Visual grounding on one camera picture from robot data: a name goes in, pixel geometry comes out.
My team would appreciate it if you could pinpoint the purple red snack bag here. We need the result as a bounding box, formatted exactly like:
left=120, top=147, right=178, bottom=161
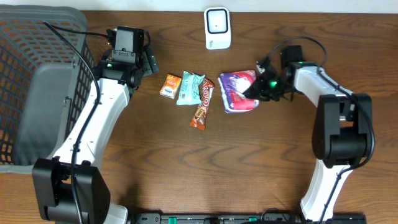
left=218, top=70, right=259, bottom=113

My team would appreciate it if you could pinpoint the small orange snack packet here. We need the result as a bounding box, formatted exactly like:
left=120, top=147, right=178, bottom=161
left=159, top=74, right=182, bottom=99

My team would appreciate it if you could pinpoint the brown orange candy bar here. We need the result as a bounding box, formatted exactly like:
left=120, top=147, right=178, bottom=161
left=190, top=78, right=215, bottom=130

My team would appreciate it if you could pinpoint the teal snack packet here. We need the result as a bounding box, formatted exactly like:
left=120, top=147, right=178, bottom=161
left=177, top=71, right=205, bottom=106

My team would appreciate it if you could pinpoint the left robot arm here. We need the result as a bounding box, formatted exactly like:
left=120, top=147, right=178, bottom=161
left=32, top=26, right=159, bottom=223

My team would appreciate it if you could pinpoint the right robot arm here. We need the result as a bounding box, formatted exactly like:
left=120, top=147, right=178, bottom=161
left=244, top=45, right=375, bottom=223

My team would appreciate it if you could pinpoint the white barcode scanner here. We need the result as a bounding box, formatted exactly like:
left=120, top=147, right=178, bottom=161
left=203, top=7, right=232, bottom=50

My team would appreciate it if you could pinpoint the grey plastic mesh basket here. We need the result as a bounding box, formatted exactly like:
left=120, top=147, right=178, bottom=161
left=1, top=5, right=96, bottom=174

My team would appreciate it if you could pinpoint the right black cable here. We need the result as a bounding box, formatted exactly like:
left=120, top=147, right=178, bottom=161
left=261, top=36, right=376, bottom=222

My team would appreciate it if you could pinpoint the black cable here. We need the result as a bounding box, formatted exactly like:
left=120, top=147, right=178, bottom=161
left=261, top=36, right=376, bottom=222
left=42, top=20, right=113, bottom=224

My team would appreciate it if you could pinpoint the left black cable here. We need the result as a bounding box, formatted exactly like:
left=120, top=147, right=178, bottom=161
left=42, top=20, right=113, bottom=224

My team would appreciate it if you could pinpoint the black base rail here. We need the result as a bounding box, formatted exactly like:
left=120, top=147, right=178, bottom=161
left=127, top=212, right=368, bottom=224

